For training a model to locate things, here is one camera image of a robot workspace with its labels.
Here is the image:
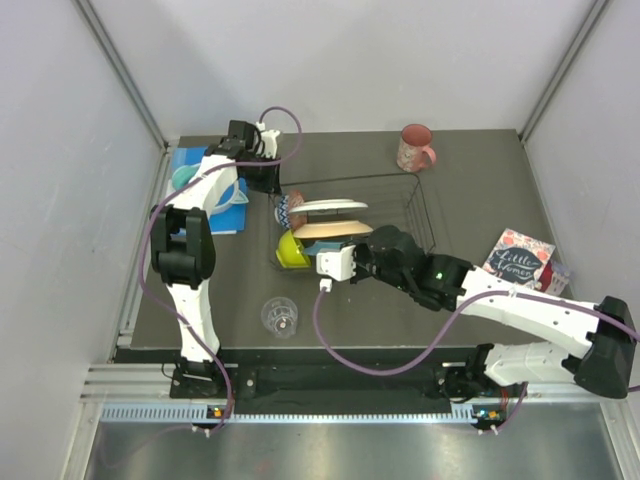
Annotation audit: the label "peach bird plate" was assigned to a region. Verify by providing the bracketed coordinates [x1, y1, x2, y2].
[293, 220, 373, 239]

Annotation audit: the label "teal scalloped plate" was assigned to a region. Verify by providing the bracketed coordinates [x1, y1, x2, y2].
[303, 239, 352, 256]

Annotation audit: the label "orange blue patterned bowl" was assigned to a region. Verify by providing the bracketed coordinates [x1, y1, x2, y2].
[274, 190, 307, 231]

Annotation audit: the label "watermelon pattern plate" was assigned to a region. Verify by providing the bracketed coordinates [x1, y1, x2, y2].
[289, 199, 369, 214]

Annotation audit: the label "lime green bowl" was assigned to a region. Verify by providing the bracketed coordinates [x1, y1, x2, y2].
[275, 230, 311, 269]

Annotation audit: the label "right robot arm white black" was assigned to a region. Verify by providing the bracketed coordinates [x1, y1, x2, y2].
[352, 225, 639, 399]

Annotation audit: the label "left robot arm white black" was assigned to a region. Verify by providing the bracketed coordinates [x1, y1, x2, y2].
[150, 120, 281, 399]

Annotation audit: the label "teal cat ear headphones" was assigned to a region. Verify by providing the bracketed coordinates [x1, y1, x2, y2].
[169, 164, 249, 215]

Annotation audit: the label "pink mug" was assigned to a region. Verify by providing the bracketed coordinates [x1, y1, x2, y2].
[396, 124, 437, 173]

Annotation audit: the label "Little Women book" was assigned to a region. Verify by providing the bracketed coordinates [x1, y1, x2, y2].
[482, 228, 556, 289]

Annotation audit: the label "clear drinking glass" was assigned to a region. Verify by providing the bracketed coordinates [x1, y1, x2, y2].
[260, 297, 298, 339]

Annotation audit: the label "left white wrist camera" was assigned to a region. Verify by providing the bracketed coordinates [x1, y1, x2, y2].
[255, 122, 281, 160]

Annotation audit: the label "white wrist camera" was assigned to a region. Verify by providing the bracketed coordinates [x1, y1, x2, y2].
[255, 122, 281, 160]
[316, 245, 356, 293]

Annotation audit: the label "black wire dish rack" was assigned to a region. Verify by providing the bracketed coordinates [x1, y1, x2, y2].
[282, 172, 436, 253]

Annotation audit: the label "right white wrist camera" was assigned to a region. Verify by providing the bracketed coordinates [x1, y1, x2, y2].
[316, 245, 356, 293]

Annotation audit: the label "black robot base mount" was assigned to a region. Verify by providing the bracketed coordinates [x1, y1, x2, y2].
[173, 345, 523, 414]

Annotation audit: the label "white slotted cable duct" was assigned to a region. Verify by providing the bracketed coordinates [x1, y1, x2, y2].
[100, 403, 477, 425]

